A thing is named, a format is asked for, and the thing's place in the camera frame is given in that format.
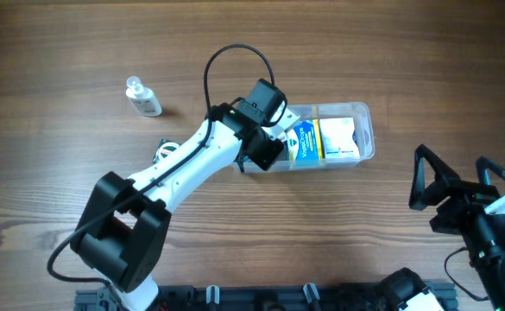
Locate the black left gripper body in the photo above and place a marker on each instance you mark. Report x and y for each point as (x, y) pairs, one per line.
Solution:
(243, 161)

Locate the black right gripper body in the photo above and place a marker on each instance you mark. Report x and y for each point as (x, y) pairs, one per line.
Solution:
(468, 200)

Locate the blue yellow VapoDrops box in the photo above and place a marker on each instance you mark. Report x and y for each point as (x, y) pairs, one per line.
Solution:
(304, 141)

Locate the white blue medicine box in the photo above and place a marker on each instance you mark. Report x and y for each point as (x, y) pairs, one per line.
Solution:
(339, 138)

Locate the dark green square sachet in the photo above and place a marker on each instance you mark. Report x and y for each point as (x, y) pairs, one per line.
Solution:
(165, 148)

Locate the clear plastic container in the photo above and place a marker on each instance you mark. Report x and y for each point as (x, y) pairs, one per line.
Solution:
(363, 128)

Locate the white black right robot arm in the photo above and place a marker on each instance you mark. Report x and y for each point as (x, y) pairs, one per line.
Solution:
(485, 236)

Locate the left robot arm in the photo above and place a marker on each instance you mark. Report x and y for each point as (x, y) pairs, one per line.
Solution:
(123, 228)

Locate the white lotion bottle clear cap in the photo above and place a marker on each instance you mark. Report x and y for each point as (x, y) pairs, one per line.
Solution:
(142, 98)

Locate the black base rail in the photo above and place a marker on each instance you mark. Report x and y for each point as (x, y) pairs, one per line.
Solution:
(345, 296)

